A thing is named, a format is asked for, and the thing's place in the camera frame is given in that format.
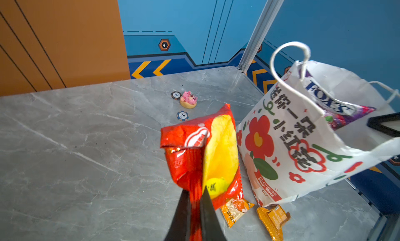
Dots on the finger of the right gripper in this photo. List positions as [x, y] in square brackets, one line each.
[376, 123]

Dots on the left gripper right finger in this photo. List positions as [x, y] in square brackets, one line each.
[210, 227]

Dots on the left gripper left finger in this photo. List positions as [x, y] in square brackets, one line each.
[181, 224]

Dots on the orange yellow snack pouch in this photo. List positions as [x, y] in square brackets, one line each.
[234, 209]

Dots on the purple Fox's candy bag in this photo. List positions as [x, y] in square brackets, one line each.
[337, 113]

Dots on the white paper bag with flower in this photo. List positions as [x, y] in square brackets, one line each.
[290, 150]

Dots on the red yellow small snack packet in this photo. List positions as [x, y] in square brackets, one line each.
[202, 153]

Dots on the blue poker chip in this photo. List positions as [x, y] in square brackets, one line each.
[182, 116]

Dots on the small black round badge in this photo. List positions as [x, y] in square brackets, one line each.
[176, 95]

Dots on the pink bear keychain toy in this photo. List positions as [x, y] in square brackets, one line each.
[188, 100]

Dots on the right aluminium corner post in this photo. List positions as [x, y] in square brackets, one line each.
[264, 23]

